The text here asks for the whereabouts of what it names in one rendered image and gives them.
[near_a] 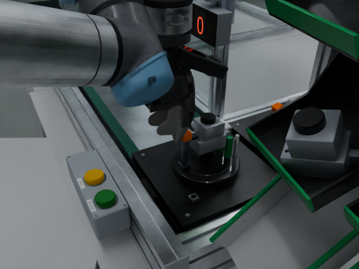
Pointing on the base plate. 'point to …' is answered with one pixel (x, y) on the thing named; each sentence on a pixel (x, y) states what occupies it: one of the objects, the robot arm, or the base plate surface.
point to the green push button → (105, 198)
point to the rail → (126, 186)
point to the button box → (112, 222)
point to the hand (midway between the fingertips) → (179, 134)
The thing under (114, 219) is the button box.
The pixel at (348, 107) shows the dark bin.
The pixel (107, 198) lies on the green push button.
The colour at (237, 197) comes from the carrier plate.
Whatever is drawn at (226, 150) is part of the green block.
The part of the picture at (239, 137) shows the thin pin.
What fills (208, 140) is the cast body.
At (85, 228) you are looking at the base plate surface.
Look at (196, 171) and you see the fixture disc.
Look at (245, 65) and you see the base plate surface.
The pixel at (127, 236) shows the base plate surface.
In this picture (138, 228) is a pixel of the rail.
